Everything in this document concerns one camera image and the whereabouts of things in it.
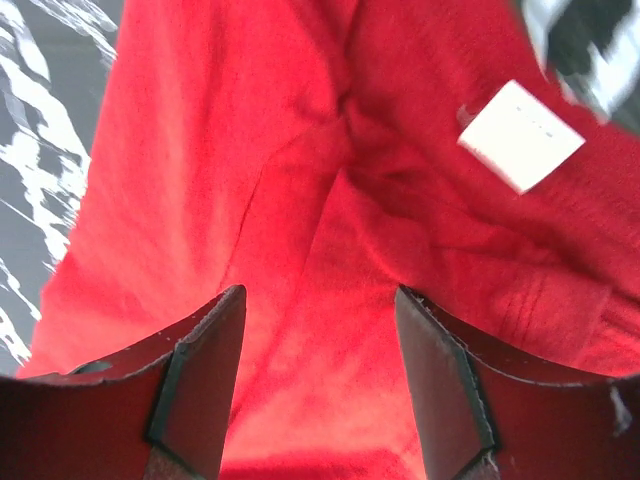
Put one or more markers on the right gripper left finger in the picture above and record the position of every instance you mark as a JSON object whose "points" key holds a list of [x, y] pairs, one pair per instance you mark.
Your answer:
{"points": [[158, 409]]}

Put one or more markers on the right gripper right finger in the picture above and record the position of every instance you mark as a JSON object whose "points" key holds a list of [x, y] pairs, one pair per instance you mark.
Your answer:
{"points": [[487, 410]]}

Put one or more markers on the red t shirt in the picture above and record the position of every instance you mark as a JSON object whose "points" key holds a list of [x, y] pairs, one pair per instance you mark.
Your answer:
{"points": [[321, 153]]}

